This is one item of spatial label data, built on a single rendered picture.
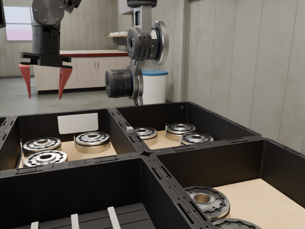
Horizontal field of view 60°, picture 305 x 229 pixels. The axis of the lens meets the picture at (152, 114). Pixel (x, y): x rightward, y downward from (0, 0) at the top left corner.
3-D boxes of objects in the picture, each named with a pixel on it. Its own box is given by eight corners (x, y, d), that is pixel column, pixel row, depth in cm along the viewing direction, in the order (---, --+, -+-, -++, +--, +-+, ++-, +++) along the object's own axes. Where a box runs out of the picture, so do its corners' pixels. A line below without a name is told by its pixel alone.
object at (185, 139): (174, 136, 84) (174, 134, 84) (202, 132, 87) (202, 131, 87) (189, 148, 75) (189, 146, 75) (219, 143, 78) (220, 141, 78)
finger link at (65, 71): (71, 101, 60) (73, 59, 58) (37, 100, 57) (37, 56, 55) (67, 97, 66) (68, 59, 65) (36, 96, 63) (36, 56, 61)
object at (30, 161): (27, 155, 70) (26, 153, 70) (66, 150, 74) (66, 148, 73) (22, 172, 61) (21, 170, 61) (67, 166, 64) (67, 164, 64)
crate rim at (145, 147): (110, 113, 91) (110, 107, 90) (189, 107, 100) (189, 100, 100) (146, 164, 54) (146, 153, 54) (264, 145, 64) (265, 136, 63)
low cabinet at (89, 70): (135, 89, 633) (134, 52, 609) (34, 96, 557) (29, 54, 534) (117, 78, 793) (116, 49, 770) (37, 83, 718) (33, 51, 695)
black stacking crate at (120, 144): (18, 151, 84) (13, 116, 81) (111, 140, 93) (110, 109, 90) (-11, 236, 48) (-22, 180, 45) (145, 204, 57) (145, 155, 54)
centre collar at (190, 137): (185, 136, 82) (185, 135, 82) (199, 135, 84) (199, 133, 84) (193, 142, 78) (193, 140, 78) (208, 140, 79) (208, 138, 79)
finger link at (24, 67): (54, 101, 58) (56, 57, 57) (18, 100, 55) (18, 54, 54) (51, 97, 65) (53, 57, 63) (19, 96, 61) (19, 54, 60)
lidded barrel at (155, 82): (173, 111, 439) (173, 72, 421) (143, 114, 421) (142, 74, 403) (160, 104, 486) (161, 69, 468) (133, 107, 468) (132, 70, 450)
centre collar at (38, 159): (36, 156, 69) (36, 153, 69) (56, 153, 70) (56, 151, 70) (34, 164, 64) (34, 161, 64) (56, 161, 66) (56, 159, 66)
